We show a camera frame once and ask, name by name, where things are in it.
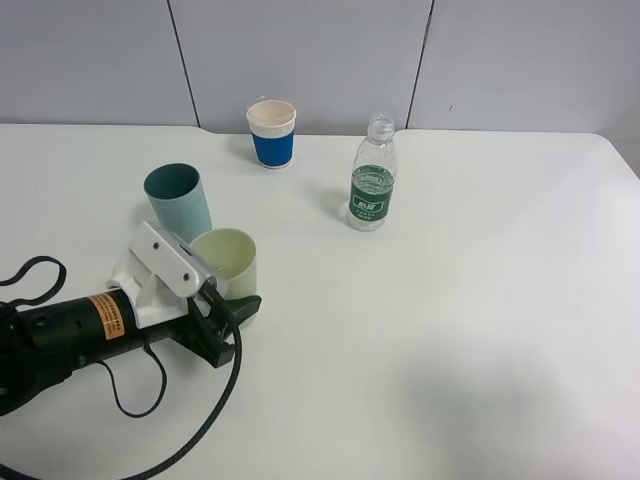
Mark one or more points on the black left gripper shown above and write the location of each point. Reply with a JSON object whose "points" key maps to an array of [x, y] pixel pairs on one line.
{"points": [[203, 334]]}

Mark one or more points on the pale green plastic cup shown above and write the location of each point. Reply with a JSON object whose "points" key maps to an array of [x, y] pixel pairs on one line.
{"points": [[230, 256]]}

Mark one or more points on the clear bottle green label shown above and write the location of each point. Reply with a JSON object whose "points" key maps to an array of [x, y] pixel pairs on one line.
{"points": [[373, 175]]}

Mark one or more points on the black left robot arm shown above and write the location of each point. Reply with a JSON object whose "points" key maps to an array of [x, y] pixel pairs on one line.
{"points": [[42, 347]]}

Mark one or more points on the teal plastic cup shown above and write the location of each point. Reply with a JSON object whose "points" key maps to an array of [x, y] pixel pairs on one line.
{"points": [[176, 194]]}

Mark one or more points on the blue sleeved paper cup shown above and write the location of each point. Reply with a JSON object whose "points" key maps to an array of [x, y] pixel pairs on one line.
{"points": [[272, 125]]}

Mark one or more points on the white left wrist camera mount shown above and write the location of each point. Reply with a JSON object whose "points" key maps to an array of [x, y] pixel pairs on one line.
{"points": [[158, 273]]}

